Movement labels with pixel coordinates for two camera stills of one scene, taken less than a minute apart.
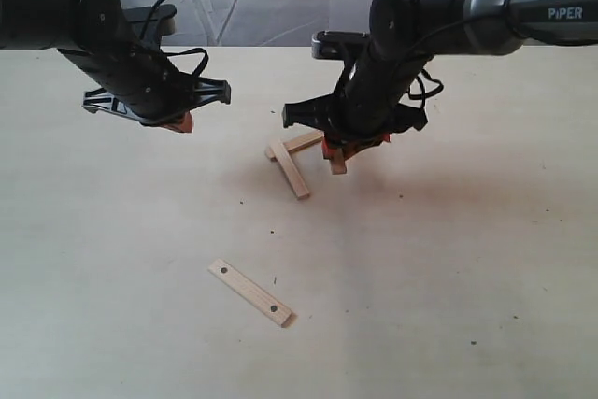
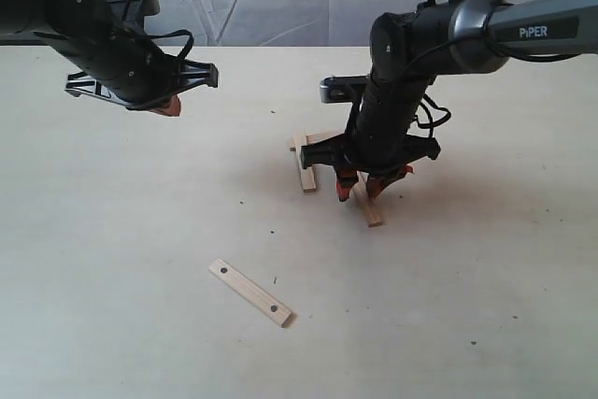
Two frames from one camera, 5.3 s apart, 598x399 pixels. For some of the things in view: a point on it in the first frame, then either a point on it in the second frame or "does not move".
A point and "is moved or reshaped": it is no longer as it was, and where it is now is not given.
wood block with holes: [297, 143] is moved or reshaped
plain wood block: [291, 169] to [306, 175]
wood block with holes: [253, 292] does not move
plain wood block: [337, 164] is moved or reshaped
